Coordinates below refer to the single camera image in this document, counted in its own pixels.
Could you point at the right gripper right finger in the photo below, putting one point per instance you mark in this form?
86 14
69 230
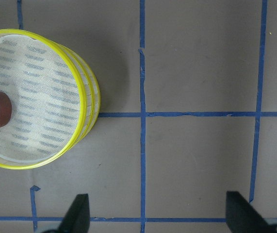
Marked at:
241 217

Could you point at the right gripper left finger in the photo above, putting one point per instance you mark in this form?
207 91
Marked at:
77 218

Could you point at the yellow steamer layer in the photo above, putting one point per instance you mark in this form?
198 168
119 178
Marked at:
48 100
92 91

